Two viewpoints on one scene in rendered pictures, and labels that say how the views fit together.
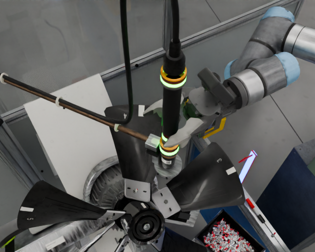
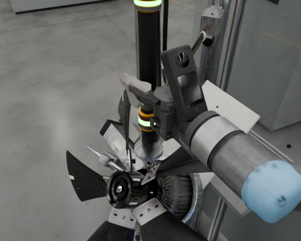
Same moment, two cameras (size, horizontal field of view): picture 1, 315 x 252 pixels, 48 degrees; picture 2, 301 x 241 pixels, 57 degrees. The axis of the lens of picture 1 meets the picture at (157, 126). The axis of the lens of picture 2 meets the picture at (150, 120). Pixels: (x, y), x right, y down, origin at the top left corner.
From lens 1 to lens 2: 0.69 m
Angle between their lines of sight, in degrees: 55
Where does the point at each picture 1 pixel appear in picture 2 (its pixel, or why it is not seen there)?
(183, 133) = (130, 80)
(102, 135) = not seen: hidden behind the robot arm
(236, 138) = not seen: outside the picture
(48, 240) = (119, 139)
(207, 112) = (158, 93)
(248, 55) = (295, 163)
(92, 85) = (245, 116)
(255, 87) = (208, 134)
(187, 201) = (150, 231)
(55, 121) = not seen: hidden behind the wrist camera
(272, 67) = (252, 151)
